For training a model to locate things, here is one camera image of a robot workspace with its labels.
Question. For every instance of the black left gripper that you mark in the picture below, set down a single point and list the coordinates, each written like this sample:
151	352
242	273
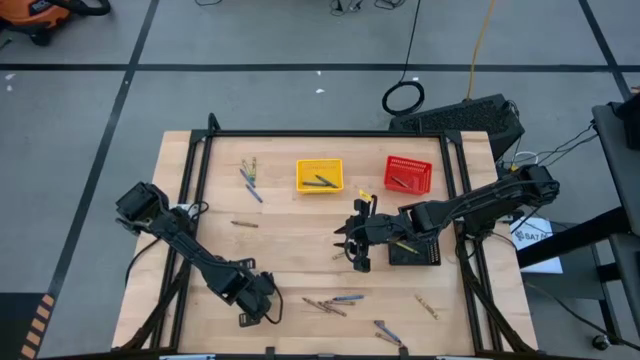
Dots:
257	297

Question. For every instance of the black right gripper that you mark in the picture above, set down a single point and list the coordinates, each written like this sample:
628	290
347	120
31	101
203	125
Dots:
372	230

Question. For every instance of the green crayon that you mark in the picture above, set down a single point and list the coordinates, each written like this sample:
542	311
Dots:
407	248
254	169
330	182
312	184

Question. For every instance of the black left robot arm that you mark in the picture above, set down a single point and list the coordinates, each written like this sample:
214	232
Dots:
190	245

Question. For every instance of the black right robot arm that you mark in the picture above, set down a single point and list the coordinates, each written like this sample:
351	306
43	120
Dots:
475	202

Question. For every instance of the yellow tag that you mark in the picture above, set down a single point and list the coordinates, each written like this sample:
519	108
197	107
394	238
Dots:
366	195

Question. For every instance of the black table clamp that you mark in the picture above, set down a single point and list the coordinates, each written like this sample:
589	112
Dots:
270	352
403	351

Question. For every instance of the yellow plastic basket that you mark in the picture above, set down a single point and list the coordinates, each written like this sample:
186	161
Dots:
320	167

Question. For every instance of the black plastic basket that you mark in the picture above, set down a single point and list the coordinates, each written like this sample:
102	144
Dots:
430	255

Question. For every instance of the red plastic basket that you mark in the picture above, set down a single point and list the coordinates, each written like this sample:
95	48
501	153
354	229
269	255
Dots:
417	172

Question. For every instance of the white paper sheet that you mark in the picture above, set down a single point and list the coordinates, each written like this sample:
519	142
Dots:
537	240

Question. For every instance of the black side desk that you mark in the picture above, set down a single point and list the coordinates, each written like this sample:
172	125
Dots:
620	165

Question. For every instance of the orange shop vacuum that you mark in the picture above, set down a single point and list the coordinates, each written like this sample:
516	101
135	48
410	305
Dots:
30	12

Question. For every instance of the black metal table frame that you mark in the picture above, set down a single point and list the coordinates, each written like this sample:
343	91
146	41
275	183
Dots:
325	133

